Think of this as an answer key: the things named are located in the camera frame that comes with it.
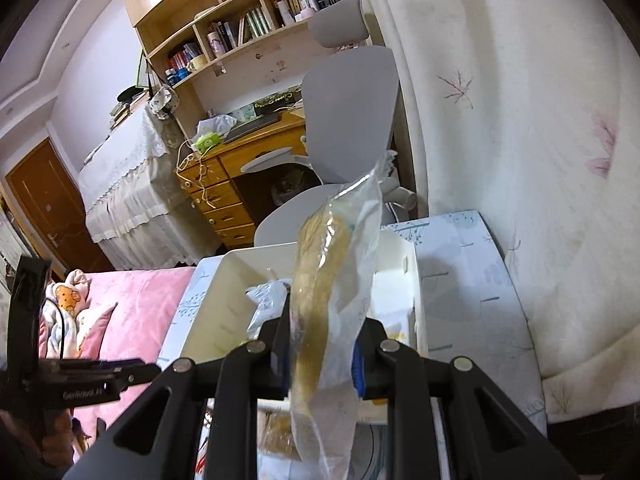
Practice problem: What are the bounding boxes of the floral fabric bag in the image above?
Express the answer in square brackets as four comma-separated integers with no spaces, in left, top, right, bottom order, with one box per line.
[148,85,180,120]

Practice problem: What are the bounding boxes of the green tissue pack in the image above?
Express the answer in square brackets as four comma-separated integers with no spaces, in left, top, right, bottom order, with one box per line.
[192,132,223,152]

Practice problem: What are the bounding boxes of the stack of books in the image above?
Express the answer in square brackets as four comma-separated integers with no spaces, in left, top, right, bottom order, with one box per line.
[107,95,148,128]

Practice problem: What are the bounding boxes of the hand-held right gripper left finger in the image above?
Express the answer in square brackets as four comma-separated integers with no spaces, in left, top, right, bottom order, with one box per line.
[62,291,293,480]

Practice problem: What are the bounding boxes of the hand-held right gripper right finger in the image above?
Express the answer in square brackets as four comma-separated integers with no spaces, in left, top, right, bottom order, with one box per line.
[351,316,581,480]

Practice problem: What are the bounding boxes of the pink blanket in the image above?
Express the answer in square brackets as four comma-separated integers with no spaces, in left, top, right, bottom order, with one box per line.
[37,266,198,456]

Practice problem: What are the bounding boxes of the cream leaf print curtain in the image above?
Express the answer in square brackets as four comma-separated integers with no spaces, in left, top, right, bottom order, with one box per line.
[350,0,640,426]

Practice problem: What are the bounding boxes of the brown wooden door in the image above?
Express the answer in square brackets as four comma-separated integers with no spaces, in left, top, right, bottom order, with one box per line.
[5,137,113,281]

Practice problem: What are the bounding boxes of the white cable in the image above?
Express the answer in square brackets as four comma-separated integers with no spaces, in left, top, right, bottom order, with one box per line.
[175,137,221,211]

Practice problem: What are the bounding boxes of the grey office chair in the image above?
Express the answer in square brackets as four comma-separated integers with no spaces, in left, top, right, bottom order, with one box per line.
[240,0,431,248]

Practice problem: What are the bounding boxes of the white and red packet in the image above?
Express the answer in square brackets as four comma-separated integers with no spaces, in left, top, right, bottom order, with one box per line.
[245,280,291,341]

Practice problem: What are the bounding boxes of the black keyboard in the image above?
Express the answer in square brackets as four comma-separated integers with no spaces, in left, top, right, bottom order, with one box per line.
[222,112,283,143]

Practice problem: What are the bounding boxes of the cartoon printed blanket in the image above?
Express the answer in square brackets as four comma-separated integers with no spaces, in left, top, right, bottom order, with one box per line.
[37,269,118,361]

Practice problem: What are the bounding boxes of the black cable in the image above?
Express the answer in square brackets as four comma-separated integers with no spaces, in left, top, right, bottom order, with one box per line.
[42,300,68,361]

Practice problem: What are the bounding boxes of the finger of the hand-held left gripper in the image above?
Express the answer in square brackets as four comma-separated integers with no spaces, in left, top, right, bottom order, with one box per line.
[92,359,163,391]

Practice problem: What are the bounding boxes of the wooden desk with drawers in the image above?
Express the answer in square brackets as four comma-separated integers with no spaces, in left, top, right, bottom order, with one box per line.
[174,105,308,251]

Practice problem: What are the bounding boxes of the white plastic bag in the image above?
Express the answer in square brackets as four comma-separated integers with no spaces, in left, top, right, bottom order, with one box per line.
[197,115,237,136]

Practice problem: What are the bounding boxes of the white plastic storage box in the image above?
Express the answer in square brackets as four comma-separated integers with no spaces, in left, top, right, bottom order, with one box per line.
[179,232,431,426]

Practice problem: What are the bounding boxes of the wooden bookshelf with books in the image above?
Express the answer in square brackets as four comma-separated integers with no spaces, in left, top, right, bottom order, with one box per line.
[116,0,373,126]

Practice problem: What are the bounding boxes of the white lace covered furniture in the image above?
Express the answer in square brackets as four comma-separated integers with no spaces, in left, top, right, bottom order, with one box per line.
[77,105,221,271]

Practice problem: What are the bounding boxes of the dark printed pencil case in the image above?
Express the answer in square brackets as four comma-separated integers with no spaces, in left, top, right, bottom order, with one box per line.
[252,91,303,111]

